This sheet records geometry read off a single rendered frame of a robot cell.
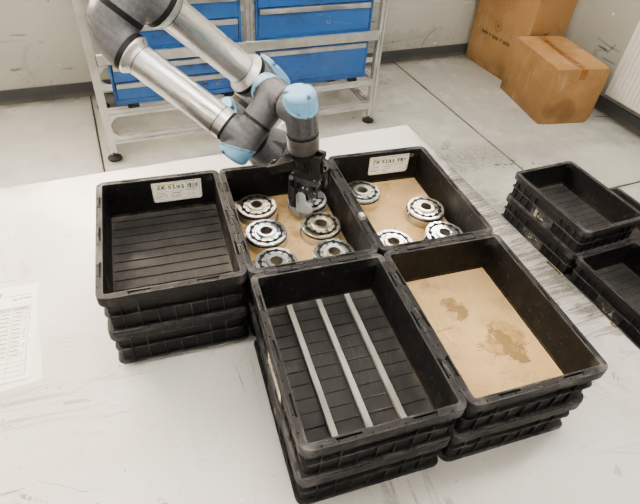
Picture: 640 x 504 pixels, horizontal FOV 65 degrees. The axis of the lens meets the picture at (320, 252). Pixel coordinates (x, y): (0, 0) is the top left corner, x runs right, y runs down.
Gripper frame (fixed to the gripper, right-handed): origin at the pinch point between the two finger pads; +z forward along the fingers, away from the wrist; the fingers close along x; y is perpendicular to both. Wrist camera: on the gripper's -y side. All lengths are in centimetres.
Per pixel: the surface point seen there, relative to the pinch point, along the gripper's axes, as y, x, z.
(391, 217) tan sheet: 21.6, 11.4, 4.6
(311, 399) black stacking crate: 30, -48, -3
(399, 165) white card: 16.2, 29.7, 1.8
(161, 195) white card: -31.0, -18.0, -6.6
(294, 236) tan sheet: 3.2, -9.4, 1.0
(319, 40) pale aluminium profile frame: -86, 166, 46
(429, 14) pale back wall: -70, 323, 91
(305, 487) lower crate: 35, -61, 1
